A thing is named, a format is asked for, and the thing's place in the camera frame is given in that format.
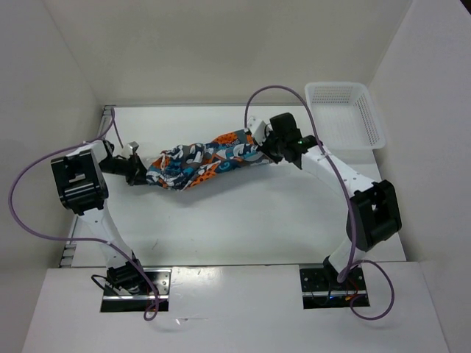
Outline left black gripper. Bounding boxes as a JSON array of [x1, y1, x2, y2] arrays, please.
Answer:
[[98, 152, 157, 186]]

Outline colourful patterned shorts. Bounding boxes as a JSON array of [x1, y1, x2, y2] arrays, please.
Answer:
[[146, 129, 271, 191]]

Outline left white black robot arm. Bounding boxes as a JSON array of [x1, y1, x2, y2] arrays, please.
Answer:
[[51, 140, 151, 295]]

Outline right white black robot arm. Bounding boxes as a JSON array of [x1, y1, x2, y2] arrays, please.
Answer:
[[247, 113, 402, 289]]

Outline white perforated plastic basket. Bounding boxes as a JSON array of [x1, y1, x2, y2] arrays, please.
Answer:
[[305, 82, 386, 151]]

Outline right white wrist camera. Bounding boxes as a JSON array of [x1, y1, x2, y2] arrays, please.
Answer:
[[244, 116, 272, 146]]

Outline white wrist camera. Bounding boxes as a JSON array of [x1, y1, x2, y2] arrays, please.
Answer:
[[244, 116, 272, 146], [120, 141, 139, 160]]

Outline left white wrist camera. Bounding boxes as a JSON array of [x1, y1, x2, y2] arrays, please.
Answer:
[[120, 141, 139, 160]]

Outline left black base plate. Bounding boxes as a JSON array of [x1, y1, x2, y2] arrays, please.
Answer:
[[91, 268, 171, 313]]

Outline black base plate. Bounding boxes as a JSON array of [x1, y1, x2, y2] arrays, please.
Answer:
[[91, 268, 171, 313], [299, 264, 370, 310]]

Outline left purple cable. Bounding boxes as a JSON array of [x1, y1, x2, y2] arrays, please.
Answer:
[[7, 106, 171, 321]]

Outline purple cable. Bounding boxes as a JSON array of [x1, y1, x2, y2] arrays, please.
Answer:
[[244, 85, 397, 320], [7, 106, 171, 321]]

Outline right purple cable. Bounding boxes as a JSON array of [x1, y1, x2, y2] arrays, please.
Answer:
[[244, 85, 397, 320]]

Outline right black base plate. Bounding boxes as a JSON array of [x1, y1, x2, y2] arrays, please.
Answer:
[[299, 264, 370, 310]]

